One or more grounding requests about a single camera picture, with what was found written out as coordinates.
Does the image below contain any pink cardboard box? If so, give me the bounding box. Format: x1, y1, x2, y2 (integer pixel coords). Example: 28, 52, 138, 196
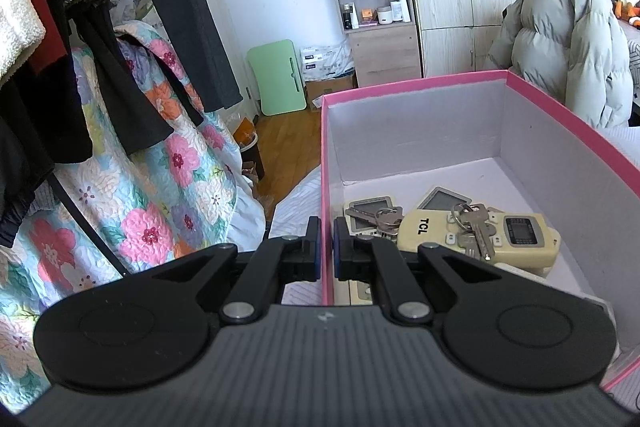
320, 69, 640, 397

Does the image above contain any grey remote control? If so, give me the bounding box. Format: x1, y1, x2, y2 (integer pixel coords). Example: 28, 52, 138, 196
416, 186, 472, 214

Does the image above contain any brown cardboard box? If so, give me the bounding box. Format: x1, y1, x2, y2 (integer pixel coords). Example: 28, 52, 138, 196
303, 74, 357, 112

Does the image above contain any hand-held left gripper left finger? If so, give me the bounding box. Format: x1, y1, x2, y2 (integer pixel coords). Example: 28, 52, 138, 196
150, 217, 322, 325

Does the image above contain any grey puffer jacket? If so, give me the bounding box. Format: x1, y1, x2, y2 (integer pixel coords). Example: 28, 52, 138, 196
487, 0, 635, 130

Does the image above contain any floral quilt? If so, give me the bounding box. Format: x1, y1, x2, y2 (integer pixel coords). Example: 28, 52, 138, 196
0, 20, 275, 413

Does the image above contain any silver key bunch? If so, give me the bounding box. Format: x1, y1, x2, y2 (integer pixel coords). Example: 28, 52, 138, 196
344, 205, 406, 239
446, 202, 497, 263

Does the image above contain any trash bin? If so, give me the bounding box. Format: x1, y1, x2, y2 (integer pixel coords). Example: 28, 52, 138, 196
233, 117, 266, 180

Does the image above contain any white fleece garment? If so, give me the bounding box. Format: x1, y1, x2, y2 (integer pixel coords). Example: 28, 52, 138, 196
0, 0, 47, 78

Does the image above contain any beige remote control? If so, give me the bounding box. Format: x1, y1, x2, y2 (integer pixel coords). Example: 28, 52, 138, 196
343, 195, 401, 307

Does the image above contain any dark grey hanging garment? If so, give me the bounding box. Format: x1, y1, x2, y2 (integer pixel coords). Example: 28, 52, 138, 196
127, 0, 245, 114

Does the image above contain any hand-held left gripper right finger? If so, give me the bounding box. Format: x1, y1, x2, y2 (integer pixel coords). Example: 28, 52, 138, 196
332, 217, 503, 325

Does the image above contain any green folding table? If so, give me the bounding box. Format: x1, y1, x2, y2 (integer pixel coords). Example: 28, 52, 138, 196
247, 39, 307, 117

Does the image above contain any black hanging coat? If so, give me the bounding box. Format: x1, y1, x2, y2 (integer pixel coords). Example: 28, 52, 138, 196
0, 0, 136, 249

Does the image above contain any cream remote control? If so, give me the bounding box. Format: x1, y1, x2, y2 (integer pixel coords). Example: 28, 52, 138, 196
397, 209, 561, 269

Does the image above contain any black frilled hanging garment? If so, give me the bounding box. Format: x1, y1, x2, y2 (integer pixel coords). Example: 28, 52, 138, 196
64, 0, 206, 158

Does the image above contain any black belt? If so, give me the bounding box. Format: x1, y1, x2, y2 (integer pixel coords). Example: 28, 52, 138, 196
47, 174, 128, 279

